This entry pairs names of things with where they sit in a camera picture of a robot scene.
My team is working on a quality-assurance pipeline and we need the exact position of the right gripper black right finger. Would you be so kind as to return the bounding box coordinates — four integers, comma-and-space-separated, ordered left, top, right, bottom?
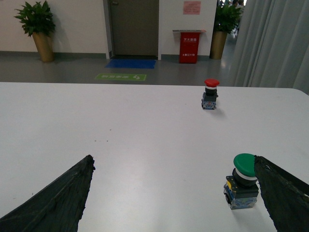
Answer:
254, 156, 309, 232

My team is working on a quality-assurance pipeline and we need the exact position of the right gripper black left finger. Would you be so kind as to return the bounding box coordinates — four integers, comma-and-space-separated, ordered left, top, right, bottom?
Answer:
0, 155, 95, 232

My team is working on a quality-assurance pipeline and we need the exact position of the green mushroom push button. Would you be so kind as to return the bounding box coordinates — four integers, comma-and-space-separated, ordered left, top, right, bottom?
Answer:
224, 153, 259, 210

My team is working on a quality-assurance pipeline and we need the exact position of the red mushroom push button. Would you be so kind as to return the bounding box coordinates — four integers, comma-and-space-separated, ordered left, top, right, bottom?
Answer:
201, 78, 220, 110

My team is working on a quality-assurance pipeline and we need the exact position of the green floor sign sticker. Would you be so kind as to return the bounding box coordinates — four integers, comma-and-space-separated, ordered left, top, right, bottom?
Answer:
95, 73, 147, 81

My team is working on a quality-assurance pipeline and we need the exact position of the grey curtain right side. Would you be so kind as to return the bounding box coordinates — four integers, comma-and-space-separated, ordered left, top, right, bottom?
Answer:
229, 0, 309, 94

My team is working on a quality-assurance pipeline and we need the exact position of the blue floor mat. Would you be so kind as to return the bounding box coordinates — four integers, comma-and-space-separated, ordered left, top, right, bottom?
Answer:
105, 59, 156, 69

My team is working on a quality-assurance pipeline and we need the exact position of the red fire extinguisher cabinet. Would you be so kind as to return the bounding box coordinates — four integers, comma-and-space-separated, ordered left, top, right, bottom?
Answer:
173, 29, 206, 64

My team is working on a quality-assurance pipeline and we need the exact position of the left potted green plant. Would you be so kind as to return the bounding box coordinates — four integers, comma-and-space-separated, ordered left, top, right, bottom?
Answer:
15, 0, 56, 62

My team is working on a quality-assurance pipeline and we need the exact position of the potted green plant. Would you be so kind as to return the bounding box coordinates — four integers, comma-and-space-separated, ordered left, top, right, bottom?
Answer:
210, 5, 240, 59
15, 0, 56, 62

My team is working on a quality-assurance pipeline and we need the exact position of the right potted green plant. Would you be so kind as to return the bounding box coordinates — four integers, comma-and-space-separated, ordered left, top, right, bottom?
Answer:
210, 5, 240, 59

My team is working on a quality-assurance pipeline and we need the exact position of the grey door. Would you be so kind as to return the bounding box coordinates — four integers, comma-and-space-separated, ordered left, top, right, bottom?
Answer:
109, 0, 159, 57

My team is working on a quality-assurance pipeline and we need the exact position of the pink wall notice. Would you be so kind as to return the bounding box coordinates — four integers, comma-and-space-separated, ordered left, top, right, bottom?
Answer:
183, 0, 201, 15

